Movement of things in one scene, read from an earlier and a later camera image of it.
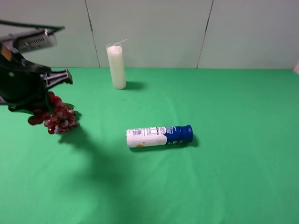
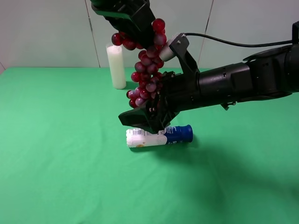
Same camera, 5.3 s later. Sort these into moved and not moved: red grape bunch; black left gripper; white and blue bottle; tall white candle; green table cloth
Moved: black left gripper; red grape bunch
Not moved: white and blue bottle; green table cloth; tall white candle
